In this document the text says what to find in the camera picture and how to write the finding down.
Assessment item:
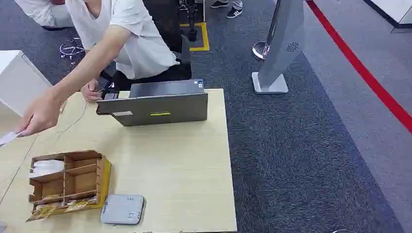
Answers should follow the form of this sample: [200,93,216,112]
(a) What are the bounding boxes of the person's right hand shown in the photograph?
[80,79,104,103]

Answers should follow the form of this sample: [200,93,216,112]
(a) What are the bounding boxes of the person's left hand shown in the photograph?
[14,92,65,138]

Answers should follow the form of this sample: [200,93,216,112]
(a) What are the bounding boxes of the white cabinet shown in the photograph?
[0,50,53,118]

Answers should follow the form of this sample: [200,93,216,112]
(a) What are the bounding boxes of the white card stack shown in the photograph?
[29,160,65,179]

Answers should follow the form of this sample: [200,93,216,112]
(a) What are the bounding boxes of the person in white shirt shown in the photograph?
[14,0,193,137]

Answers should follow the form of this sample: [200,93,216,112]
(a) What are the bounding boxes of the grey laptop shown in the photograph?
[96,79,209,127]

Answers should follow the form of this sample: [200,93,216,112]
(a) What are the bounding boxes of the wooden card box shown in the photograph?
[27,150,112,222]

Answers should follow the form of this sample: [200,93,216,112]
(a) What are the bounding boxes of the crouching person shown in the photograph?
[14,0,75,32]

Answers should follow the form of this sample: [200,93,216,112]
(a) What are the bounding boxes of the yellow printed card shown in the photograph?
[27,203,60,222]
[64,199,90,214]

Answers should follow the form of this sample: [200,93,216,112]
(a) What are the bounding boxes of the black chair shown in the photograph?
[143,0,193,81]

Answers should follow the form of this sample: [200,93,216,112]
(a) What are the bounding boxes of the grey square card reader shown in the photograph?
[100,194,146,225]

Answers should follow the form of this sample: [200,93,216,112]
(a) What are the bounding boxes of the black equipment stand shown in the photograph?
[178,0,206,43]

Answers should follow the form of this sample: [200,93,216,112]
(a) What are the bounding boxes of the grey standing kiosk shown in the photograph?
[251,0,305,95]

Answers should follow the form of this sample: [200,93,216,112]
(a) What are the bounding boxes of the white platform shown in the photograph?
[363,0,412,34]

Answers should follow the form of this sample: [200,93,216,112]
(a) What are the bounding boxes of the thin pale cable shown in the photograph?
[0,102,90,204]

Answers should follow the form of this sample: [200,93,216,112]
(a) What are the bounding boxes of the coiled cables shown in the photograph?
[59,37,86,65]

